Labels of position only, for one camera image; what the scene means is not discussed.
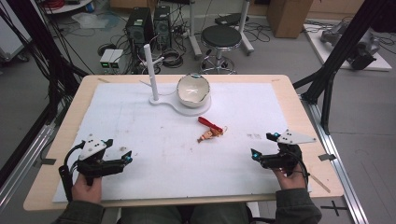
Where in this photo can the person's left leg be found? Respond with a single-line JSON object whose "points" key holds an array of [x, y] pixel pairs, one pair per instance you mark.
{"points": [[149, 215]]}

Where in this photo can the round white table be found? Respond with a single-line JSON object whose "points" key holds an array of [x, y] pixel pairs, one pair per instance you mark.
{"points": [[68, 6]]}

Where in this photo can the black computer tower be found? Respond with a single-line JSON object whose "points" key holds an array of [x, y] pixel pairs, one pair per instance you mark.
{"points": [[139, 26], [162, 26]]}

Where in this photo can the brown cardboard box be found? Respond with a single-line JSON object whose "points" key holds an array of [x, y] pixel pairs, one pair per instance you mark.
{"points": [[288, 17]]}

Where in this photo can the white stand with pole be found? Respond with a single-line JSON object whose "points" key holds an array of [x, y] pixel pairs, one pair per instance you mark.
{"points": [[152, 74]]}

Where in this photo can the white stand leg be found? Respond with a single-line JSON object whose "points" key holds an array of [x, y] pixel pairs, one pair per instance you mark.
{"points": [[193, 34], [244, 28]]}

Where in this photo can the flat black case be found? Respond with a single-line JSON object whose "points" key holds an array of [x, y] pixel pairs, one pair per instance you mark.
{"points": [[229, 19]]}

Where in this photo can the white platform board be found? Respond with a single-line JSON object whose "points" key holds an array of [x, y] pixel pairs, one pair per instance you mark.
{"points": [[381, 63]]}

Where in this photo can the white eggshell bowl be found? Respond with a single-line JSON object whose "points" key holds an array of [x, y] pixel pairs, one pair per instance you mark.
{"points": [[193, 90]]}

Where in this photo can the clear plastic bag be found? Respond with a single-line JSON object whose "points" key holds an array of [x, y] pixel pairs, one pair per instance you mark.
{"points": [[90, 21]]}

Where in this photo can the white power supply box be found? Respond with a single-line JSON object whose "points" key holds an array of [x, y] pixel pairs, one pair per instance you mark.
{"points": [[116, 59], [106, 59]]}

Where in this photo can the white foam board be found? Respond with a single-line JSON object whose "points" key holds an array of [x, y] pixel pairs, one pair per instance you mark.
{"points": [[174, 161]]}

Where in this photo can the short wooden stick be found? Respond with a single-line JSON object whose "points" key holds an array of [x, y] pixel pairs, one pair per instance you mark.
{"points": [[104, 80]]}

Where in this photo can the person's right hand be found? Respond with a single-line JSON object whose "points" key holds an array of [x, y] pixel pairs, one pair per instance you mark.
{"points": [[291, 183]]}

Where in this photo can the person's leg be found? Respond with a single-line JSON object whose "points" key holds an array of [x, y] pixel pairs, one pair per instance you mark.
{"points": [[219, 214], [149, 215]]}

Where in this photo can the black round stool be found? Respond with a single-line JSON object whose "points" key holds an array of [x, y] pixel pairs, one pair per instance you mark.
{"points": [[221, 35]]}

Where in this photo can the person's right leg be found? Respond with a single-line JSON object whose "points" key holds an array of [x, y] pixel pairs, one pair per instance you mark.
{"points": [[219, 214]]}

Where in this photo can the black tape strip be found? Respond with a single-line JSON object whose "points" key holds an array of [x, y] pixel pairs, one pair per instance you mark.
{"points": [[327, 157], [46, 161]]}

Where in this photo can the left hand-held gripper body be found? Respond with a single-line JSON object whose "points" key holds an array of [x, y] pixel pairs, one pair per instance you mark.
{"points": [[91, 148]]}

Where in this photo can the white cabinet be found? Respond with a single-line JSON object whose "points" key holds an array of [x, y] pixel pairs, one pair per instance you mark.
{"points": [[11, 40]]}

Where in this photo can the long wooden stick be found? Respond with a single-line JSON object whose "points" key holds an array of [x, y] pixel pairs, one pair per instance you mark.
{"points": [[320, 183]]}

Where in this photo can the person's left hand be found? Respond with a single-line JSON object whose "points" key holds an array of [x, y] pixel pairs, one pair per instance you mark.
{"points": [[87, 193]]}

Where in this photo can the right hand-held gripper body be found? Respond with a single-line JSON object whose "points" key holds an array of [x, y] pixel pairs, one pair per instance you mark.
{"points": [[285, 158]]}

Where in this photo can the aluminium rail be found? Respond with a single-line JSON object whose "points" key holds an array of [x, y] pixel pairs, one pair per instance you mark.
{"points": [[21, 168], [339, 165]]}

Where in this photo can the grey machine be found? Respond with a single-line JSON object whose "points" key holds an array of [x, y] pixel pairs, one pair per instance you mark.
{"points": [[362, 49]]}

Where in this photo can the black tape cross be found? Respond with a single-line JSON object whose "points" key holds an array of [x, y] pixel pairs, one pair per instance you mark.
{"points": [[334, 207]]}

